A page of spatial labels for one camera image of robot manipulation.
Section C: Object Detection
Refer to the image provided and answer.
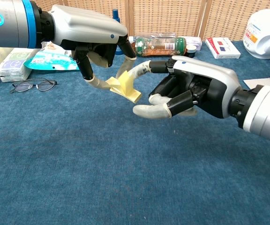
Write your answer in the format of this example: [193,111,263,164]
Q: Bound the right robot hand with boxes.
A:
[127,55,241,120]

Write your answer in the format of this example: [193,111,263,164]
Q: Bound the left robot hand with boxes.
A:
[40,4,137,91]

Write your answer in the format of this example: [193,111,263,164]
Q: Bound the yellow sticky note pad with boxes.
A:
[105,69,143,104]

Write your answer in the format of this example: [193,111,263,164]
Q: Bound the small black jar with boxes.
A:
[185,44,197,59]

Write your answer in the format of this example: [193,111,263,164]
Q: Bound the white and red box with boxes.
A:
[205,37,241,60]

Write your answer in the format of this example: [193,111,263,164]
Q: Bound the blue spray bottle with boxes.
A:
[112,8,126,56]

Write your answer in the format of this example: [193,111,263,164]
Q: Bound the lilac box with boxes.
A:
[184,37,203,52]

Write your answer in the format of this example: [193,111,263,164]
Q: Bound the teal snack bag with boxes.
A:
[24,41,81,71]

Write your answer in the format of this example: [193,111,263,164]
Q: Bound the green label tea bottle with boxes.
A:
[128,36,188,58]

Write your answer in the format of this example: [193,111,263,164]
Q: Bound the clear plastic box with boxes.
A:
[135,32,178,39]

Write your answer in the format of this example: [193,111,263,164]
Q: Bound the white rice cooker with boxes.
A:
[243,8,270,60]

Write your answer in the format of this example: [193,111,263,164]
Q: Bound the woven bamboo folding screen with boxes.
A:
[31,0,270,43]

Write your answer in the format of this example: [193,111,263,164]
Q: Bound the pastel printed tissue pack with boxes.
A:
[0,48,38,83]

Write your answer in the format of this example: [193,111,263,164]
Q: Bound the blue felt table cloth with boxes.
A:
[0,40,270,225]

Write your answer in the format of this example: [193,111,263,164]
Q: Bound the black frame eyeglasses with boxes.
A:
[10,77,58,94]

